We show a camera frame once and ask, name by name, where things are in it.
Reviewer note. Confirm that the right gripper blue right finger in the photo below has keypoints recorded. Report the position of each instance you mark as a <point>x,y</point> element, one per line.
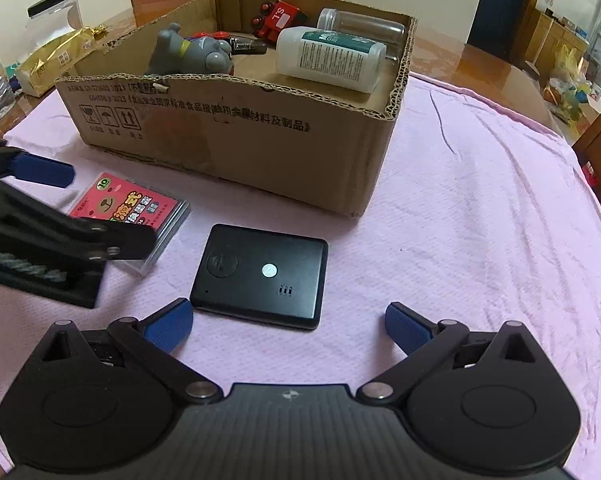
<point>427,346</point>

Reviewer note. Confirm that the pink tablecloth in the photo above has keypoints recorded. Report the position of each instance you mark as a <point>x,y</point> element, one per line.
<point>479,215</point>

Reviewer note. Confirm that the clear container black lid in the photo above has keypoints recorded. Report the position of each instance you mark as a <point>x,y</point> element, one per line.
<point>48,19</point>

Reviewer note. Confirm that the grey elephant toy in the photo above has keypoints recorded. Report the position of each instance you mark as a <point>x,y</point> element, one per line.
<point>174,54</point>

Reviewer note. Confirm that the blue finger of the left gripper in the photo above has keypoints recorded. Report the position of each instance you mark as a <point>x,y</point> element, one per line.
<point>22,165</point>
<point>110,242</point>

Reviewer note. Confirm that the red toy train car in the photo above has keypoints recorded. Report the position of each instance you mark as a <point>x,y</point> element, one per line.
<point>274,17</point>

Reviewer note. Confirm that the pink refill case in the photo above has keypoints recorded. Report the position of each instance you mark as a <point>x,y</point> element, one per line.
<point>113,198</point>

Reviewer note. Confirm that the black square device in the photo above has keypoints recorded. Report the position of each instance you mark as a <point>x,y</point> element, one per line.
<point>262,276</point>

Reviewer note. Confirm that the gold foil snack bag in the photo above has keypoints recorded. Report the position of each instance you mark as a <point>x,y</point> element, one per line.
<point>38,73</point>

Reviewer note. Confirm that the clear plastic jar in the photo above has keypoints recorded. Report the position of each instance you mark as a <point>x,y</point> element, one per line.
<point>387,32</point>

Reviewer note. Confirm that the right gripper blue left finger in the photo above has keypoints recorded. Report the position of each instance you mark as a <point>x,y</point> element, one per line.
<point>151,341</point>

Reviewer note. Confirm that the cardboard box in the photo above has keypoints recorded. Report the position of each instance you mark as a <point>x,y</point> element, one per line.
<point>319,144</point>

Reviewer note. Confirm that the white medical cotton bottle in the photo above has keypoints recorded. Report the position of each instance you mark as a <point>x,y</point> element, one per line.
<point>343,60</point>

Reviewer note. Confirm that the wooden sideboard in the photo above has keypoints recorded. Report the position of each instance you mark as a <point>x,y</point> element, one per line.
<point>542,39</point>

